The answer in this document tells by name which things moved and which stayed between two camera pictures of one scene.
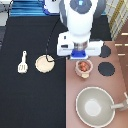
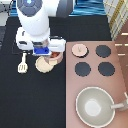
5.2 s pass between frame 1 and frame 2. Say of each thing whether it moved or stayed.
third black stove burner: stayed
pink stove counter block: stayed
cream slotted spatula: stayed
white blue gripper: moved
